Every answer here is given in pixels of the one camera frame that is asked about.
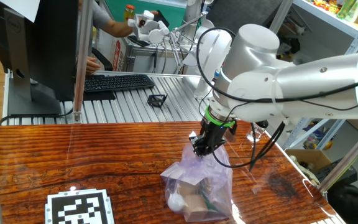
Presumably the black keyboard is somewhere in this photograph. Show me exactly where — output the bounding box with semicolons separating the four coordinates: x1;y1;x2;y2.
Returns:
83;73;156;93

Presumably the white handheld device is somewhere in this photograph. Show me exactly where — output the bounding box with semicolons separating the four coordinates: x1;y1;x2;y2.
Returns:
127;9;171;45

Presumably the white paper sheet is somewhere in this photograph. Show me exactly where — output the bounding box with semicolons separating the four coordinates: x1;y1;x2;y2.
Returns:
0;0;42;24

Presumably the white box red label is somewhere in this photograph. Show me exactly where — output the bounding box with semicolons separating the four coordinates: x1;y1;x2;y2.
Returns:
96;29;127;73

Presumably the black chair armrest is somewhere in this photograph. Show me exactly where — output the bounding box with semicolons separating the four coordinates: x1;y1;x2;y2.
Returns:
91;47;114;72

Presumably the black computer monitor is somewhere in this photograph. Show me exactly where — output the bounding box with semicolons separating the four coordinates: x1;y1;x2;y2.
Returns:
0;0;85;116

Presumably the white ball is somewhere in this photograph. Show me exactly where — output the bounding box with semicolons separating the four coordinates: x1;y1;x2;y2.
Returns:
167;192;188;214

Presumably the black box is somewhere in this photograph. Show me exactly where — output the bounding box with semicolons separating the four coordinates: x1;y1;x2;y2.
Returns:
314;157;358;188

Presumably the wood grain table mat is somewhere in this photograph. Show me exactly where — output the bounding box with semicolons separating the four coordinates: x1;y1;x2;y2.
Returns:
0;120;338;224

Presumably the person in grey shirt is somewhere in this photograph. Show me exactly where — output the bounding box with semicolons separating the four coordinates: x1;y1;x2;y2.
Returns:
78;0;160;76

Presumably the small brown box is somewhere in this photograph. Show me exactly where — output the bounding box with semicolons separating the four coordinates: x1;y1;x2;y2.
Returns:
177;179;219;222

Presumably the aluminium case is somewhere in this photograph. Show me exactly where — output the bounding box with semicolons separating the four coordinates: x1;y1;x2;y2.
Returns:
125;42;186;75

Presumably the black monitor cable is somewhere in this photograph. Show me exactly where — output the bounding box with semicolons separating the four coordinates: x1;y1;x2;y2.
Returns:
0;106;75;126

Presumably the black phone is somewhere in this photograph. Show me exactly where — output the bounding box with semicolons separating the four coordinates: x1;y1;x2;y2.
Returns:
127;34;150;48

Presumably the black pad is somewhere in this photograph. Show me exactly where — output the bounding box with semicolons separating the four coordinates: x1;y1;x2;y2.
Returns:
82;90;117;102

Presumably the pale green bottle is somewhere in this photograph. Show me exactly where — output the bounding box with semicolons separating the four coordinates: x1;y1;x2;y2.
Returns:
336;0;358;23

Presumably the clear glass cup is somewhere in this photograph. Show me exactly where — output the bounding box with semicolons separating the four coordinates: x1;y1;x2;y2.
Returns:
246;122;265;144

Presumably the translucent purple plastic bag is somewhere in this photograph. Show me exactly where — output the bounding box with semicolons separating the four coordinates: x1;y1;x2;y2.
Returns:
160;143;234;223

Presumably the open cardboard box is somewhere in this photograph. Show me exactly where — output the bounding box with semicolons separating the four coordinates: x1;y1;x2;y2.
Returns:
285;148;333;187

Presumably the black folding stand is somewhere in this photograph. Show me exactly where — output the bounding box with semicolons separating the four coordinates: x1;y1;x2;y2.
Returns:
147;93;168;109

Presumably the white metal shelf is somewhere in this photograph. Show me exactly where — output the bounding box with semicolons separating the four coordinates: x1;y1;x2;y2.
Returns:
283;0;358;151

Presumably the person in yellow-green shirt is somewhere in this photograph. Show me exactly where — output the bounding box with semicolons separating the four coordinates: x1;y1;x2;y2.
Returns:
327;183;358;224

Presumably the black white marker board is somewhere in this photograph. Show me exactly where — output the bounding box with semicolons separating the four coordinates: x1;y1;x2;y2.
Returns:
44;188;116;224

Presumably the yellow bottle orange cap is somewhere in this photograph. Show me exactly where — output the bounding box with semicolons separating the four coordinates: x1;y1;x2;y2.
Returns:
123;4;136;22

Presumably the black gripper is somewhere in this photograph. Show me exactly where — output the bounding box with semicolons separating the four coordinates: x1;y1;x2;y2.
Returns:
188;119;231;157

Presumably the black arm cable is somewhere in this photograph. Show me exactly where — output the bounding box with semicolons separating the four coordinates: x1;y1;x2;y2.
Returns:
196;27;358;172

